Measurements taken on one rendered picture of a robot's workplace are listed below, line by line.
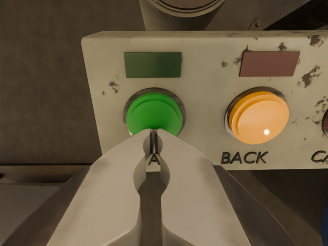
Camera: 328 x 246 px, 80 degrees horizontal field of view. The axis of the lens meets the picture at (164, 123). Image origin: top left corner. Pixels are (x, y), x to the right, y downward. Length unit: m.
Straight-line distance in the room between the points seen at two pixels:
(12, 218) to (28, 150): 0.33
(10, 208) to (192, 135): 0.61
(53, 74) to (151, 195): 0.59
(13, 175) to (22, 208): 0.29
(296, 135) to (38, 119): 0.82
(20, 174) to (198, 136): 0.85
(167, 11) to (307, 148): 0.19
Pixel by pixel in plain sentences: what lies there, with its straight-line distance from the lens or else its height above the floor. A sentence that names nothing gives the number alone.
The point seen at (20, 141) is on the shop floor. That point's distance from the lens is 0.93.
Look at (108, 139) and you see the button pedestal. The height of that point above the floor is 0.59.
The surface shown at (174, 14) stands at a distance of 0.25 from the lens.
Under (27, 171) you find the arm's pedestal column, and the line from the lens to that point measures 0.93.
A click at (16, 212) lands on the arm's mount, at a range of 0.68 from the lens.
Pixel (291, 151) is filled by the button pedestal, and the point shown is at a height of 0.59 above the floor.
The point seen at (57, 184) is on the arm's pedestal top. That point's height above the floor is 0.10.
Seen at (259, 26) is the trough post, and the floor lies 0.01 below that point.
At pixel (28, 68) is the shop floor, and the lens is 0.89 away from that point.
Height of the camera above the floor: 0.74
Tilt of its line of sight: 81 degrees down
